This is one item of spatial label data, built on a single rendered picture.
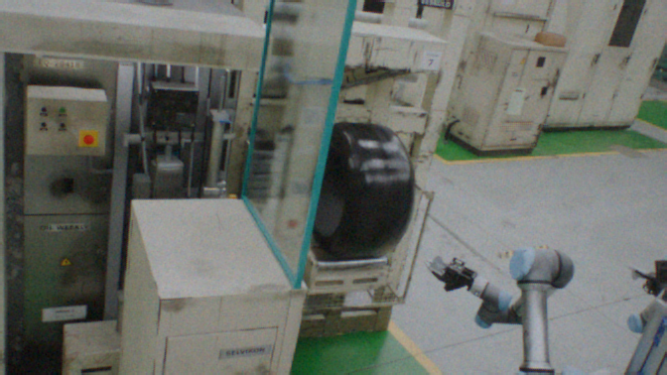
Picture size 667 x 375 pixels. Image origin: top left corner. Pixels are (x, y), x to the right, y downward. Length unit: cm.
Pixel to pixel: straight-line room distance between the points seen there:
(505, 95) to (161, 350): 585
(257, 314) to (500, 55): 562
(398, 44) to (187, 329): 154
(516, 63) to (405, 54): 441
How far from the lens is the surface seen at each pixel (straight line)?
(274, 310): 183
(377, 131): 262
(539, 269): 237
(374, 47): 274
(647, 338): 249
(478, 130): 729
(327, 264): 266
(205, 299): 174
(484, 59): 725
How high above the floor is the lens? 225
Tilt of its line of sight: 23 degrees down
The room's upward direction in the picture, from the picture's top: 11 degrees clockwise
